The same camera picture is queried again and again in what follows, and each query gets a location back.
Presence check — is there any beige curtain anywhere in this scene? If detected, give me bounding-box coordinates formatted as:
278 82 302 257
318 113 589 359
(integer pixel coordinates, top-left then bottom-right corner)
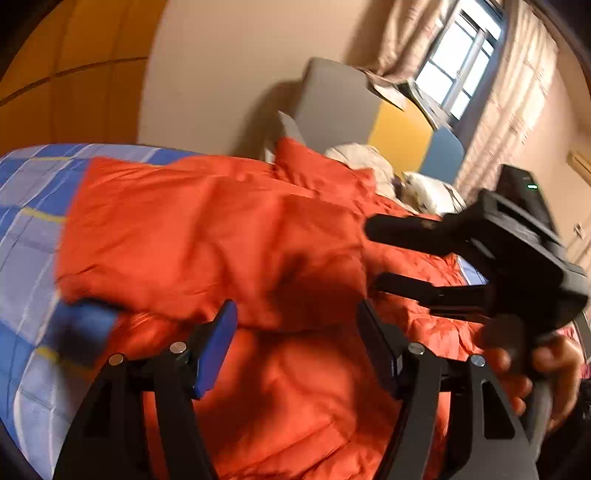
455 0 563 214
359 0 463 112

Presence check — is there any orange puffer jacket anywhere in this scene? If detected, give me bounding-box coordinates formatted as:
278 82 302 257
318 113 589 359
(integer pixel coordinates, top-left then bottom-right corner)
54 137 491 480

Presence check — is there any white patterned pillow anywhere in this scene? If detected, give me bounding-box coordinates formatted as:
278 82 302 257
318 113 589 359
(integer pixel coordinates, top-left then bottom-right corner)
401 172 468 216

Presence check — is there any window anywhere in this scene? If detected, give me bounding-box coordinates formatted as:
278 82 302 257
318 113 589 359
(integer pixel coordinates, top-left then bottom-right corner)
412 0 507 124

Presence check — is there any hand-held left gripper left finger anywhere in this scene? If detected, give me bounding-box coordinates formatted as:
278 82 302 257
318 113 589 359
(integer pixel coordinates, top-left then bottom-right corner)
53 299 239 480

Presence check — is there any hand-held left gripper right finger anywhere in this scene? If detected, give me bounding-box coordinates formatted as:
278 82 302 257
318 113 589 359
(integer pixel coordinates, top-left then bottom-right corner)
356 299 541 480

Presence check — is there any cream quilted jacket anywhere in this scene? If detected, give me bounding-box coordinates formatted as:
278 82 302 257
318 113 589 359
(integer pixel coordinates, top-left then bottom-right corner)
325 143 396 195

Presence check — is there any person's right hand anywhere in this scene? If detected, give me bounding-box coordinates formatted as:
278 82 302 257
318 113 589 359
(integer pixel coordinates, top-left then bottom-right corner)
478 335 585 435

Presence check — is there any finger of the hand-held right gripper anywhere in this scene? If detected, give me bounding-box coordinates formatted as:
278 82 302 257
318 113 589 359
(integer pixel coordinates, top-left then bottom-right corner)
372 272 496 320
365 215 465 257

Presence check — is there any grey yellow blue headboard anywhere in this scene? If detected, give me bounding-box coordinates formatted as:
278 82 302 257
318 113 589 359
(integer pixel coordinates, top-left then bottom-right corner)
263 57 465 186

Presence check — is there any wall air conditioner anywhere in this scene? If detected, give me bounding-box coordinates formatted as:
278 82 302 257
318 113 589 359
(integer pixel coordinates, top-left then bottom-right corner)
567 150 591 174

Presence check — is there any wooden wardrobe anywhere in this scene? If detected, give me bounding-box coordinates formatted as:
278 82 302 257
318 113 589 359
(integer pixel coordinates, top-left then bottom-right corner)
0 0 168 158

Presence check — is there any blue plaid bed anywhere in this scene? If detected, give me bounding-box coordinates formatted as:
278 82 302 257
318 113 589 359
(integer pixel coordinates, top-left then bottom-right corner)
0 143 490 480

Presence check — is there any grey pillow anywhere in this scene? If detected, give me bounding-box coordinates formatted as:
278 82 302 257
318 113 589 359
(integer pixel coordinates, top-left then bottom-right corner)
276 110 308 149

